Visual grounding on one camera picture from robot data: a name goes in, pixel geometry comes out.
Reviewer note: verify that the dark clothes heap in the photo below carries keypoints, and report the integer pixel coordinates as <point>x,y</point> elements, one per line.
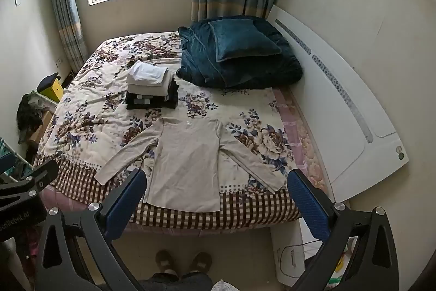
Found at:
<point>27,117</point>

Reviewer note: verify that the beige folded garment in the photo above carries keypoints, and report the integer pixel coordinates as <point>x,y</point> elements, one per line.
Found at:
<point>146,89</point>

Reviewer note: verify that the dark teal jacket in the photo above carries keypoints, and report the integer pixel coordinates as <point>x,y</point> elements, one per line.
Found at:
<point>204,69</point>

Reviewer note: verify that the floral plush blanket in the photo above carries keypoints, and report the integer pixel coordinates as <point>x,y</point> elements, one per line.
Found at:
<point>102,107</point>

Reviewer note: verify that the beige long-sleeve shirt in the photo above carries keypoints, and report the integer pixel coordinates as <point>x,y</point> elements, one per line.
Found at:
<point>187,158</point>

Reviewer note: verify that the white folded garment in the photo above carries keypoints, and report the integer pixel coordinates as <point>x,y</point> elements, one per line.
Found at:
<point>146,71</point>

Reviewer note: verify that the white wall socket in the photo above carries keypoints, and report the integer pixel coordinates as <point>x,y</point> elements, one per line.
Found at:
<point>60,62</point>

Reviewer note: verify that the green metal rack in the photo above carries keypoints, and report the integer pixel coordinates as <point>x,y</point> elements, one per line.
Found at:
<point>5,146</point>

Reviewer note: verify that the cardboard box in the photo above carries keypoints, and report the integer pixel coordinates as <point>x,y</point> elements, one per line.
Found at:
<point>42,127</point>

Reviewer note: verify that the teal pillow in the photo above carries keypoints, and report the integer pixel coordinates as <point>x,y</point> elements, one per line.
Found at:
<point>238,38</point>

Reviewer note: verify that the brown slipper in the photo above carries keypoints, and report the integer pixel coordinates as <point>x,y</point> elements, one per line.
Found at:
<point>166,260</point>
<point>201,261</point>

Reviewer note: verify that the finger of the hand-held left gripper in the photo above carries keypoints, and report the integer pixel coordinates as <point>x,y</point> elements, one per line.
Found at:
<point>37,176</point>
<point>6,163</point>

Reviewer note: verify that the white headboard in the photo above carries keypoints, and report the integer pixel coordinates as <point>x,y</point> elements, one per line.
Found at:
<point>327,120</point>

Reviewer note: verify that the yellow stool with dark seat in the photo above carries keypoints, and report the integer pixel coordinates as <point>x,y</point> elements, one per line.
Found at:
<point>54,90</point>

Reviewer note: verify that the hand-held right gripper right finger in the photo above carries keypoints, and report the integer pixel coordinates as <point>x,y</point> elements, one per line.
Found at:
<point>308,205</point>

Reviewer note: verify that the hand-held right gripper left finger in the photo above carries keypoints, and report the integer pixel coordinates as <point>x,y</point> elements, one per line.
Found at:
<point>126,202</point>

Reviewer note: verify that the grey striped folded garment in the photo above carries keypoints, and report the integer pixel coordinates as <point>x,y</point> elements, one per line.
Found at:
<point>143,100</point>

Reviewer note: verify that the black folded garment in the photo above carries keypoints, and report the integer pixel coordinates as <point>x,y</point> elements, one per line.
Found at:
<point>170,100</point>

